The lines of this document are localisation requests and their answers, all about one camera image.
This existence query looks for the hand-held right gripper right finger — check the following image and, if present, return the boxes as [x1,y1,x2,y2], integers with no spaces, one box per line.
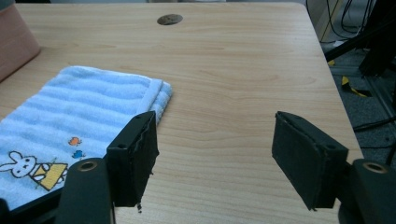
[271,110,349,212]

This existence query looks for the yellow black tape piece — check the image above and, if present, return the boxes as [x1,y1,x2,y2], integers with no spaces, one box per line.
[340,76,374,99]

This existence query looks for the black cable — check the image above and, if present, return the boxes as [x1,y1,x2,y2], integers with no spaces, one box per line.
[304,0,377,45]

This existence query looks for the black metal stand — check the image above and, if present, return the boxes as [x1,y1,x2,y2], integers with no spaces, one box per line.
[323,0,396,77]

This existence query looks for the round desk cable grommet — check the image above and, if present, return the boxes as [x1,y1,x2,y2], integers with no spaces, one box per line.
[156,13,184,26]

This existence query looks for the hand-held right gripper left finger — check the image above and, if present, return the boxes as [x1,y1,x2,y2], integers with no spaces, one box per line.
[106,110,161,214]

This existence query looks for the light blue rabbit print towel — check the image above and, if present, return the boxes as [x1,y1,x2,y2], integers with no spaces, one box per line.
[0,64,174,211]

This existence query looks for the brown cardboard box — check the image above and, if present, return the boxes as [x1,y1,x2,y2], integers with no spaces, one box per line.
[0,2,42,83]

